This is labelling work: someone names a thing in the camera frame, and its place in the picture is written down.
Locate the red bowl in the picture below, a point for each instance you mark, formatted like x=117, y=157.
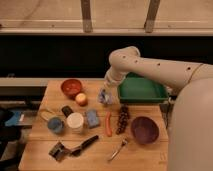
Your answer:
x=71, y=87

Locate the dark grape bunch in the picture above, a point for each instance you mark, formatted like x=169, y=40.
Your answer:
x=123, y=118

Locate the purple bowl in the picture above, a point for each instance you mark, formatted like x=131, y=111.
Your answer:
x=144, y=130

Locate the peach apple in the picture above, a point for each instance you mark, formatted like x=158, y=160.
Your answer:
x=81, y=99

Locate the black small block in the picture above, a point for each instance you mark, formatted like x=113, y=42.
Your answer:
x=66, y=110

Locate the blue mug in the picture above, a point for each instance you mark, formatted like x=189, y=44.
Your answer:
x=55, y=125

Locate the blue sponge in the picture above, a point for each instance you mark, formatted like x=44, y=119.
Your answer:
x=92, y=118

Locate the metal fork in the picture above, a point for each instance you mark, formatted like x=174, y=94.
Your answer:
x=123, y=143

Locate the green plastic tray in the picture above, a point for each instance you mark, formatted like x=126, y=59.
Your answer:
x=137, y=89

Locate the white cup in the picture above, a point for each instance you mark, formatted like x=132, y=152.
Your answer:
x=76, y=122

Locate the metal clip tool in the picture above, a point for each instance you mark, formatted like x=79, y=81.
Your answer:
x=59, y=152

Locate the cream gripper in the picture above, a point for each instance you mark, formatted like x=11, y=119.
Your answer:
x=107, y=87

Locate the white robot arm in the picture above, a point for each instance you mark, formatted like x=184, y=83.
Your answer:
x=190, y=145

